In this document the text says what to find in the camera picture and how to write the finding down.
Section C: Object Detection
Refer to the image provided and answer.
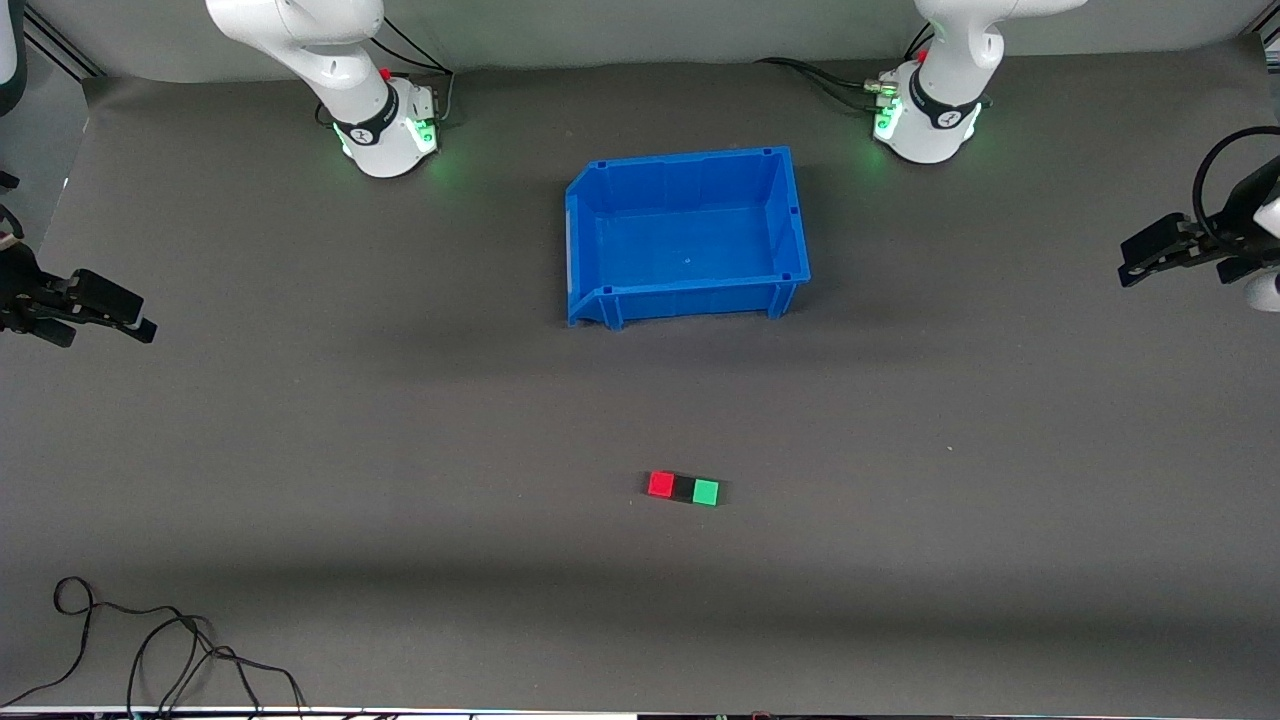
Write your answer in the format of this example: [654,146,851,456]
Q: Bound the blue plastic storage bin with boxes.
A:
[565,146,812,330]

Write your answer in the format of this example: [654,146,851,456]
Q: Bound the thin black looped cable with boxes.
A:
[0,577,216,707]

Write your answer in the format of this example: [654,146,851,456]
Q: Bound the black left arm base cable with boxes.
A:
[755,57,891,113]

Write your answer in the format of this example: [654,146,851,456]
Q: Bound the black arm base cable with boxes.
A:
[383,15,456,126]
[755,57,891,113]

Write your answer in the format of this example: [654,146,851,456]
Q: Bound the thin black tangled cable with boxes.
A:
[125,610,306,717]

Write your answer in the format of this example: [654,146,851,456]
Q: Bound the black right arm base cable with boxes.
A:
[383,15,456,126]

